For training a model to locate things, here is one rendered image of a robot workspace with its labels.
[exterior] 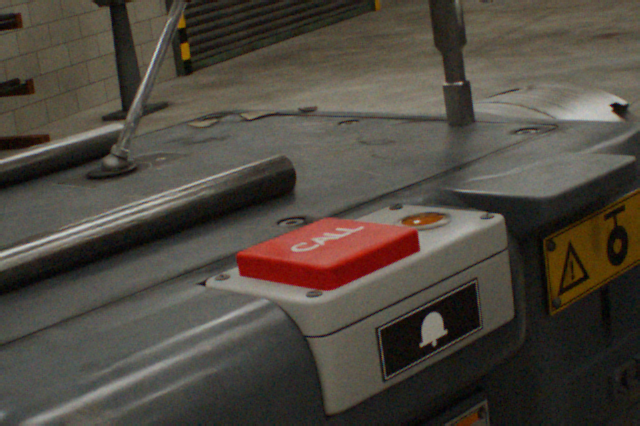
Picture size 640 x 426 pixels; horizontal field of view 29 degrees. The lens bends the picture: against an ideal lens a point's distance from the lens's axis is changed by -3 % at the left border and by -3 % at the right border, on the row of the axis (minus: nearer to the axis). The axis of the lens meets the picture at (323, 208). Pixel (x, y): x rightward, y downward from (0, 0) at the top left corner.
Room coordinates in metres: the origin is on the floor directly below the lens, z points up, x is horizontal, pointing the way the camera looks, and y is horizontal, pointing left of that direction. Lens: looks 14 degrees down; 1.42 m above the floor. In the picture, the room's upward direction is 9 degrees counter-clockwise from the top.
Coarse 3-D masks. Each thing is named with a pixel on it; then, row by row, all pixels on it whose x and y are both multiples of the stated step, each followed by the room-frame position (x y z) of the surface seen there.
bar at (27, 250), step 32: (288, 160) 0.70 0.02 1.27; (160, 192) 0.65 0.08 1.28; (192, 192) 0.65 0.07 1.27; (224, 192) 0.66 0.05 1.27; (256, 192) 0.68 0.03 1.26; (96, 224) 0.61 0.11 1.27; (128, 224) 0.62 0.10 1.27; (160, 224) 0.64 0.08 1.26; (192, 224) 0.66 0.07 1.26; (0, 256) 0.58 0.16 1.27; (32, 256) 0.58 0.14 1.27; (64, 256) 0.60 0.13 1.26; (96, 256) 0.61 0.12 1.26; (0, 288) 0.57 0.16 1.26
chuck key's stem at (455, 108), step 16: (432, 0) 0.82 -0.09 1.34; (448, 0) 0.82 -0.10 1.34; (432, 16) 0.82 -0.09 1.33; (448, 16) 0.82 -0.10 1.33; (448, 32) 0.82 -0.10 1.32; (464, 32) 0.82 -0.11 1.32; (448, 48) 0.82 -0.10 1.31; (448, 64) 0.82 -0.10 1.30; (464, 64) 0.83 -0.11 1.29; (448, 80) 0.82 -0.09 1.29; (464, 80) 0.82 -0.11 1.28; (448, 96) 0.82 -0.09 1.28; (464, 96) 0.82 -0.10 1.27; (448, 112) 0.83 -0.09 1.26; (464, 112) 0.82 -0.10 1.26
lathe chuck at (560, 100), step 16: (496, 96) 1.02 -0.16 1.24; (512, 96) 1.00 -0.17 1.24; (528, 96) 1.00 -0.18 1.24; (544, 96) 0.99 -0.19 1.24; (560, 96) 0.99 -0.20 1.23; (576, 96) 0.99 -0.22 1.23; (592, 96) 1.00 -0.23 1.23; (608, 96) 1.00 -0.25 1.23; (544, 112) 0.95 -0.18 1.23; (560, 112) 0.96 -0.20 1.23; (576, 112) 0.96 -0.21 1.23; (592, 112) 0.97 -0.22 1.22; (608, 112) 0.97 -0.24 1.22
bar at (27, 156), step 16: (96, 128) 0.91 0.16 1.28; (112, 128) 0.91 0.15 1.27; (48, 144) 0.88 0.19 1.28; (64, 144) 0.88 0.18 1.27; (80, 144) 0.89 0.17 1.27; (96, 144) 0.90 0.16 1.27; (112, 144) 0.91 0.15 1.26; (0, 160) 0.85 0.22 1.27; (16, 160) 0.86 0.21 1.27; (32, 160) 0.86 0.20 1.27; (48, 160) 0.87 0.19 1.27; (64, 160) 0.88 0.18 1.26; (80, 160) 0.89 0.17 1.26; (0, 176) 0.85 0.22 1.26; (16, 176) 0.85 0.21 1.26; (32, 176) 0.87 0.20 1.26
